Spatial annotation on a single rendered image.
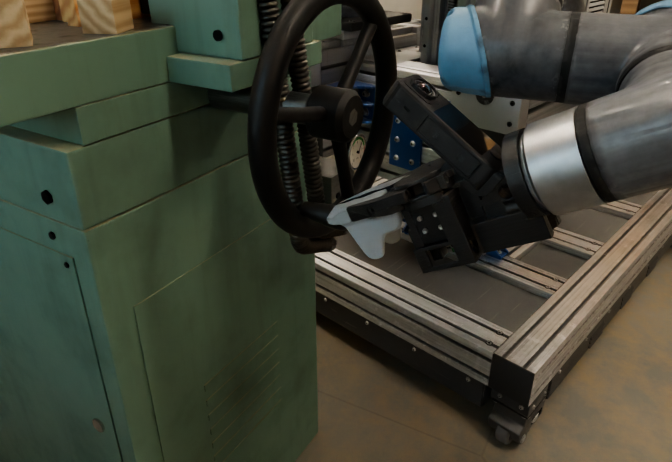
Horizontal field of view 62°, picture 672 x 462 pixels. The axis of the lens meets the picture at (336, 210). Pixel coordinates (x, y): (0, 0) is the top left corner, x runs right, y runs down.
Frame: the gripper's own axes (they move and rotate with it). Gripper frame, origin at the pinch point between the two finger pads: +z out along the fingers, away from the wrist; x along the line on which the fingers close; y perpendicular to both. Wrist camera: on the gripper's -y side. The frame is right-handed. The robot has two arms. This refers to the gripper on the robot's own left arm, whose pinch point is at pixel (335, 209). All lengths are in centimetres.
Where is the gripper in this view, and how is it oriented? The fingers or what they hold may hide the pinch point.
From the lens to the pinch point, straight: 56.0
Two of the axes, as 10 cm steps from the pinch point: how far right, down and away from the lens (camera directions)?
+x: 5.2, -3.7, 7.7
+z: -7.5, 2.5, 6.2
